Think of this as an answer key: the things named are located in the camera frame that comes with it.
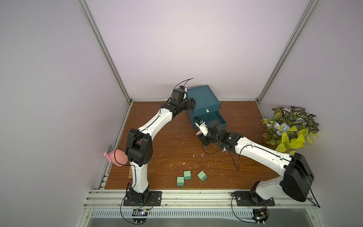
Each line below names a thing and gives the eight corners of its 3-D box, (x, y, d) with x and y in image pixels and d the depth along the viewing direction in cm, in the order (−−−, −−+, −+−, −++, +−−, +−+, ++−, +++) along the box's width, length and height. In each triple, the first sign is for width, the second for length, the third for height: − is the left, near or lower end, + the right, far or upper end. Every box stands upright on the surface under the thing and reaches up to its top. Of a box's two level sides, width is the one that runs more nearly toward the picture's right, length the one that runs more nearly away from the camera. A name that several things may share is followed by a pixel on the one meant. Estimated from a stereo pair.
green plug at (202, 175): (202, 182, 80) (203, 181, 78) (197, 175, 82) (197, 174, 81) (207, 177, 81) (208, 176, 80) (202, 171, 84) (202, 169, 82)
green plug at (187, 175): (183, 179, 81) (183, 178, 79) (183, 171, 84) (183, 170, 82) (191, 179, 81) (191, 178, 79) (191, 171, 84) (191, 170, 82)
